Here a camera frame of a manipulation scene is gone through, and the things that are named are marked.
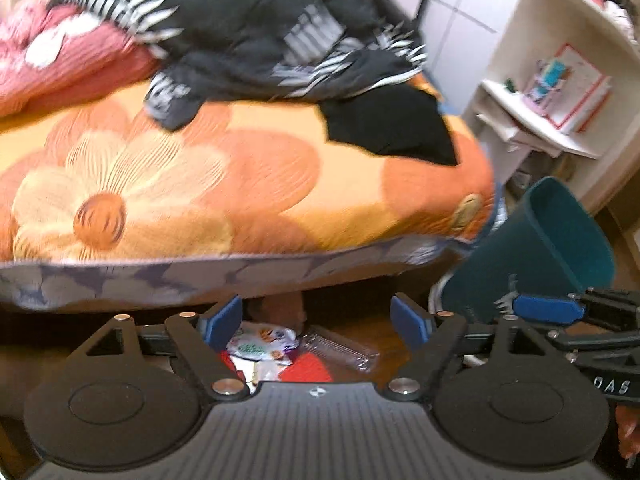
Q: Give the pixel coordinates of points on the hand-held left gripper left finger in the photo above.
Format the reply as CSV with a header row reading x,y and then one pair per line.
x,y
223,321

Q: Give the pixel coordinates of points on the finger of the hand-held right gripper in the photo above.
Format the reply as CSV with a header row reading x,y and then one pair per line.
x,y
547,308
600,344

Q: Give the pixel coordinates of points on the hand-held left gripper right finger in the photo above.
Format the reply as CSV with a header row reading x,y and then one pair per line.
x,y
410,321

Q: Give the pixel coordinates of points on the white purple snack wrapper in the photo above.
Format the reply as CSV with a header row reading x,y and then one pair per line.
x,y
260,342

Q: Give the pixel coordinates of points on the teal trash bin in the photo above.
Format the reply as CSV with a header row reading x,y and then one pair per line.
x,y
540,260

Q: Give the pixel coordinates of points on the clear ribbed plastic tray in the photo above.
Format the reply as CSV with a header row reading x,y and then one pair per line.
x,y
342,350

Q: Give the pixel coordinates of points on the brown bed leg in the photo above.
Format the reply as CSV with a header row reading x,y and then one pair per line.
x,y
277,308

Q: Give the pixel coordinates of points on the grey floral mattress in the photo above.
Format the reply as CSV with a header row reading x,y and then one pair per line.
x,y
175,277

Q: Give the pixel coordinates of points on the red wrapper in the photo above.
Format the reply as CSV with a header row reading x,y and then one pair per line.
x,y
307,370

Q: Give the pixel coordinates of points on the orange floral blanket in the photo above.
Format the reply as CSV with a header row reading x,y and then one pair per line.
x,y
240,180

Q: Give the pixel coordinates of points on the stack of papers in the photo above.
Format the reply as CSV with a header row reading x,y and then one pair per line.
x,y
520,135

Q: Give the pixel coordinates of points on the plain black cloth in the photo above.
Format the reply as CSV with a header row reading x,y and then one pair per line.
x,y
390,122

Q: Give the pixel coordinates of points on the red edged books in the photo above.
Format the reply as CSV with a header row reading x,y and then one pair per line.
x,y
580,90

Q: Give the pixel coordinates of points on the pink pen holder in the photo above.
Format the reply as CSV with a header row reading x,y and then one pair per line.
x,y
545,85

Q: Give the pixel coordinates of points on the white corner shelf unit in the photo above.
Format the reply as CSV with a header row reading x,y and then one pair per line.
x,y
530,25

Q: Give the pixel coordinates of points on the pink quilt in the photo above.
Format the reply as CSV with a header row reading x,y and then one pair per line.
x,y
75,60

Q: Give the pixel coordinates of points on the black leaf print garment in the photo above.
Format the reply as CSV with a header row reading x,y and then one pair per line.
x,y
240,20

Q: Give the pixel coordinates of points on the white wardrobe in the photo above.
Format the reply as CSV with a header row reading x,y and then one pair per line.
x,y
450,5

